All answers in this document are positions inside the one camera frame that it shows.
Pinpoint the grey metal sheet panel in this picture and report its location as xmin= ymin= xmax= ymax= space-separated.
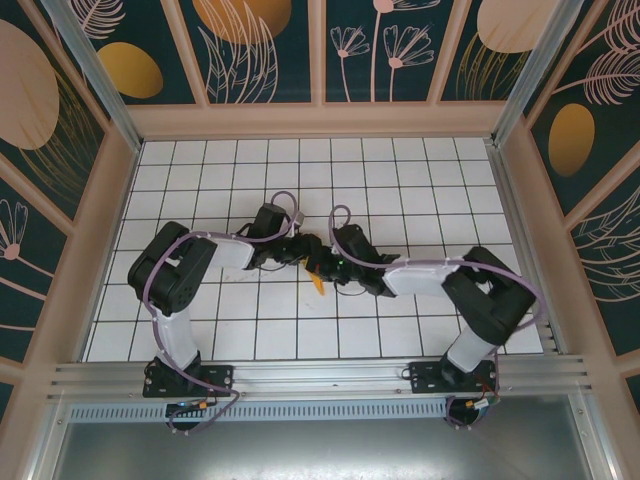
xmin=29 ymin=418 xmax=612 ymax=480

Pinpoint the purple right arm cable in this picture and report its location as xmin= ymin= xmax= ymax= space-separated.
xmin=327 ymin=204 xmax=545 ymax=432

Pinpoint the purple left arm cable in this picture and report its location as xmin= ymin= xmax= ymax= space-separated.
xmin=141 ymin=190 xmax=303 ymax=436

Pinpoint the small controller board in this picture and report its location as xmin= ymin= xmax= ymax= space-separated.
xmin=462 ymin=394 xmax=502 ymax=416
xmin=165 ymin=399 xmax=211 ymax=417

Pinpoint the long aluminium mounting rail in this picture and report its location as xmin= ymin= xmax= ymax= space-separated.
xmin=47 ymin=354 xmax=595 ymax=404

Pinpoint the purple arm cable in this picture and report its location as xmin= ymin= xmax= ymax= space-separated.
xmin=327 ymin=204 xmax=545 ymax=432
xmin=141 ymin=190 xmax=303 ymax=436

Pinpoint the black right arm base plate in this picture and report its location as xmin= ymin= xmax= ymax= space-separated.
xmin=408 ymin=360 xmax=502 ymax=394

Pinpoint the aluminium side rail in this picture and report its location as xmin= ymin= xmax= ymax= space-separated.
xmin=487 ymin=142 xmax=570 ymax=355

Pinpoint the aluminium frame post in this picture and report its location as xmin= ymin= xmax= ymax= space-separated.
xmin=490 ymin=0 xmax=599 ymax=147
xmin=40 ymin=0 xmax=145 ymax=152

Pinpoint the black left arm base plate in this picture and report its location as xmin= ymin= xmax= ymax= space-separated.
xmin=143 ymin=364 xmax=235 ymax=399

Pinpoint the yellow-orange cloth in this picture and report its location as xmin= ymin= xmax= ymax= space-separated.
xmin=305 ymin=267 xmax=332 ymax=299

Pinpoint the slotted grey cable duct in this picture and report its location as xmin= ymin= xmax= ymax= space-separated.
xmin=67 ymin=399 xmax=451 ymax=422

